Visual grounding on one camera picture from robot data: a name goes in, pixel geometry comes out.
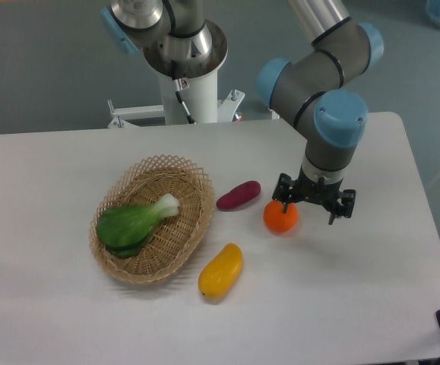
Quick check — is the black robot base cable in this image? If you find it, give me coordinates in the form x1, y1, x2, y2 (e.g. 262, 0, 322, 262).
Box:
170, 60, 197, 125

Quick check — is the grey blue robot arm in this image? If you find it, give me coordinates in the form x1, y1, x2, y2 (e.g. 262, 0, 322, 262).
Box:
101, 1, 384, 219

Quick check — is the green bok choy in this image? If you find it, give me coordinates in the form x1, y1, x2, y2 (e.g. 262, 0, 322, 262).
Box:
96, 193, 179, 259

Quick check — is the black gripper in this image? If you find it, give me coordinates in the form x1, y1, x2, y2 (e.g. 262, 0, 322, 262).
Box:
272, 173, 356, 225

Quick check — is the purple sweet potato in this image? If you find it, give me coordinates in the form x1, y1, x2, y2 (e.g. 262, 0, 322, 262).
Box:
216, 180, 261, 211

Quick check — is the yellow mango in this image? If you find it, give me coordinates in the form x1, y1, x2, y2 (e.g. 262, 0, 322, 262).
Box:
198, 243, 243, 300

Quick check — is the woven wicker basket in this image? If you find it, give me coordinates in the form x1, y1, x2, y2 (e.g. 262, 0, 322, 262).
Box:
90, 155, 214, 284

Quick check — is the orange fruit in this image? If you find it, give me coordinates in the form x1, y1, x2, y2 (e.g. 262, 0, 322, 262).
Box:
263, 200, 299, 233

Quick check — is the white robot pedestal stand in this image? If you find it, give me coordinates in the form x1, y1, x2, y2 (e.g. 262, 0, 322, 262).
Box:
106, 21, 281, 129

